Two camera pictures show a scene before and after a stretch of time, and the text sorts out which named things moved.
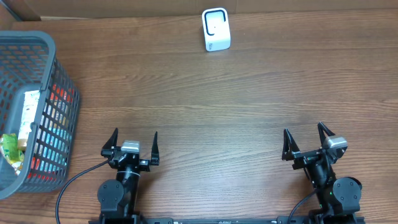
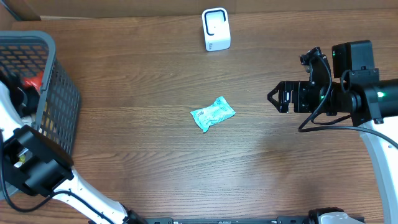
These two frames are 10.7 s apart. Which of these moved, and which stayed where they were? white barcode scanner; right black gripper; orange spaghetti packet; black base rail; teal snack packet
Moved: teal snack packet; right black gripper; orange spaghetti packet
Stayed: white barcode scanner; black base rail
